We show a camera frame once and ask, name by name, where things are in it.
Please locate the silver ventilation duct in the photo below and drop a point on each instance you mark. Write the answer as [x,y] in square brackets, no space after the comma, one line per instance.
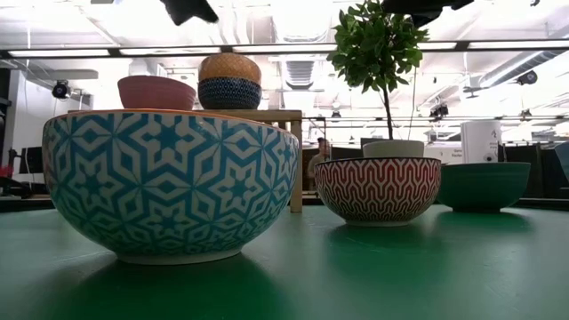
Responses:
[524,64]

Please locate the green table mat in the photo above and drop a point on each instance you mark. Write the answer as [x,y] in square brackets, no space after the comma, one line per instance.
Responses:
[311,275]

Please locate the yellow honeycomb patterned bowl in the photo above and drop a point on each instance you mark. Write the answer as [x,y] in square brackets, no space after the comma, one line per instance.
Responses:
[230,66]

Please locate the small red object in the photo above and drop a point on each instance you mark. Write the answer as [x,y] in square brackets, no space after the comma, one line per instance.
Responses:
[5,171]

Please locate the ceiling air vent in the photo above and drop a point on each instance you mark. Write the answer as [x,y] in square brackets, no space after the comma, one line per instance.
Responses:
[298,73]

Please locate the person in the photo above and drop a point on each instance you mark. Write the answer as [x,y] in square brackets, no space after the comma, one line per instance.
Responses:
[321,153]

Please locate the plain pink bowl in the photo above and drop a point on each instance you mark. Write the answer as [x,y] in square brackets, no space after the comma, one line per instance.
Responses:
[155,94]

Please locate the long ceiling light bar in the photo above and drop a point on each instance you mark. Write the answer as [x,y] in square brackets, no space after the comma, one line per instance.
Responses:
[178,50]

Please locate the black monitor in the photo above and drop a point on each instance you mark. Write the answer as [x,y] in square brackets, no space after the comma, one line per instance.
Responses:
[31,160]

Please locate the black ceiling camera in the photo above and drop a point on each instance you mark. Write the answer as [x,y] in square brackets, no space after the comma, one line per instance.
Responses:
[527,77]
[61,90]

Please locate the plain teal green bowl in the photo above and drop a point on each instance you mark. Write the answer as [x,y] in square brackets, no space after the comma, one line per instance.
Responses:
[482,186]

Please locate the orange bowl teal star exterior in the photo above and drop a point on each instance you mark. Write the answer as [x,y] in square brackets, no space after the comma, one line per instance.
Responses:
[169,186]

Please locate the wooden slatted shelf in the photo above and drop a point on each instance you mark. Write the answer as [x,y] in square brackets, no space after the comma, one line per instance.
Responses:
[284,116]

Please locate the plain grey-blue bowl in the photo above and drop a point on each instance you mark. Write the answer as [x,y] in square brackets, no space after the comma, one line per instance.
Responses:
[563,160]

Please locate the light blue bowl navy exterior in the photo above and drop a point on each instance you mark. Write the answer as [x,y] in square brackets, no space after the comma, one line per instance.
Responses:
[230,94]

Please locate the black partition panel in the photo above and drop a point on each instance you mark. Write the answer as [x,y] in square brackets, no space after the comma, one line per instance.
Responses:
[547,173]

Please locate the green plant in white pot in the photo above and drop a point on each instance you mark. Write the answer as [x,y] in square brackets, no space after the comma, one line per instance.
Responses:
[375,49]

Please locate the white box with lettering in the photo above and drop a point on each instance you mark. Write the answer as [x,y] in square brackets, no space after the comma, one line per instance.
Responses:
[446,153]

